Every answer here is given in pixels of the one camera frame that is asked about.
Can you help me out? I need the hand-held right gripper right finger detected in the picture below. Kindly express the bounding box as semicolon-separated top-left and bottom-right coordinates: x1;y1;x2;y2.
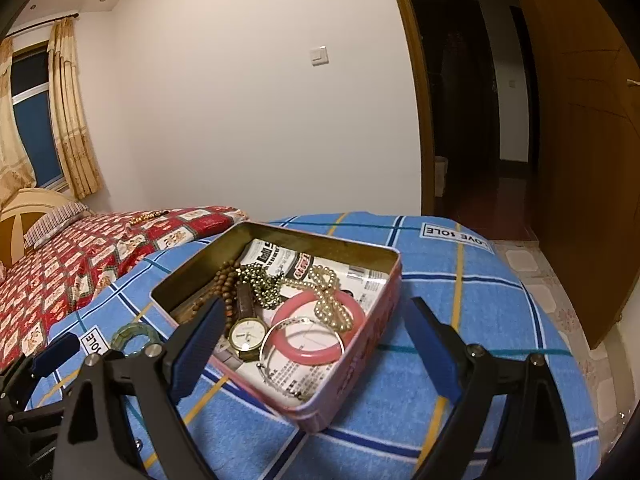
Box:
404;297;571;480

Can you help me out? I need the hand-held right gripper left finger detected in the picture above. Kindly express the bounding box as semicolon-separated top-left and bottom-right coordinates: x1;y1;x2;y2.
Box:
52;296;227;480

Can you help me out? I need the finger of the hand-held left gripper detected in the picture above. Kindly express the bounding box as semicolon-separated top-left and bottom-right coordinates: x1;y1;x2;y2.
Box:
5;400;68;441
0;332;87;411

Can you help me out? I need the brown strap wristwatch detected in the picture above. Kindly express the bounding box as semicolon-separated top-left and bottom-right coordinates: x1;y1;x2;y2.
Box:
212;280;268;368

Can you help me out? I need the green jade bracelet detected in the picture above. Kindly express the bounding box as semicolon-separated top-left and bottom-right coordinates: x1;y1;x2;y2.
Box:
111;324;165;358

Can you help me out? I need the thin silver bangle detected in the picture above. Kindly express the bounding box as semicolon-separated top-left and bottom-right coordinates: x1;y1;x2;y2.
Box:
262;316;347;376

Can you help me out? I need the wooden bead bracelet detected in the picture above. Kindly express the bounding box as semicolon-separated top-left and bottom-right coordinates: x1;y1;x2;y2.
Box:
175;260;246;326

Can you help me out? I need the pink bangle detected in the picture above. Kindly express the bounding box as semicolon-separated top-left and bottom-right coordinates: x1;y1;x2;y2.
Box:
270;292;367;367

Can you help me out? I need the pink floral tin box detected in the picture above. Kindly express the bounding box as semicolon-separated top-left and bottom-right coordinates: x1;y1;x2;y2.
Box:
149;221;403;433

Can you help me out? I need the gold bead chain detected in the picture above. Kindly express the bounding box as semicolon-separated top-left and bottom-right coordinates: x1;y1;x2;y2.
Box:
239;264;288;308

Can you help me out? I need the pearl necklace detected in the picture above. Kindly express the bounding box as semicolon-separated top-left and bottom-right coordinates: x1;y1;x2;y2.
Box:
282;265;353;332

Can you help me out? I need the blue plaid cloth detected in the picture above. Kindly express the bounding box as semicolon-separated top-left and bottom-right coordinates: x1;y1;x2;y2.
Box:
22;212;601;480

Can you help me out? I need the red patterned bedspread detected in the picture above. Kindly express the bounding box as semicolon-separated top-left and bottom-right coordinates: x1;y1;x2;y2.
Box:
0;205;249;376

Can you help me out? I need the printed paper lining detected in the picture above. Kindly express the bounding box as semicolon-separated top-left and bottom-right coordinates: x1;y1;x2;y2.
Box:
212;239;391;403

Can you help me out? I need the striped pillow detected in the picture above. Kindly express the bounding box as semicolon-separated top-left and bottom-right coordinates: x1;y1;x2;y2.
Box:
24;203;92;248

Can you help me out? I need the cream wooden headboard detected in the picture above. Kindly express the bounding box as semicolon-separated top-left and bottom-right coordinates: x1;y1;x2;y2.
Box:
0;187;93;268

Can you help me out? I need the wide beige floral curtain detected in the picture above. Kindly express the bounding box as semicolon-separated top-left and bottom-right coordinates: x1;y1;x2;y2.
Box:
0;37;37;208

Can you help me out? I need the window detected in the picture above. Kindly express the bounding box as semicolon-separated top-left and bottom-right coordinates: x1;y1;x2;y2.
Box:
11;45;66;191

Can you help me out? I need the narrow beige floral curtain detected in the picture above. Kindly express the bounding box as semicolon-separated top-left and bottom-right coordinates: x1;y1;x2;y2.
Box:
47;17;103;201

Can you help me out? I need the wooden door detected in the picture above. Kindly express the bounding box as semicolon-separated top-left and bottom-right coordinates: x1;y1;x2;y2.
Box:
502;0;640;351

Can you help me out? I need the curtain rod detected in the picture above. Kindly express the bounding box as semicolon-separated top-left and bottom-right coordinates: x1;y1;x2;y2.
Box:
0;14;81;38

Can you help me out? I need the wooden door frame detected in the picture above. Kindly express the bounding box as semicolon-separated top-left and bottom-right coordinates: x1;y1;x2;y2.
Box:
384;0;436;216

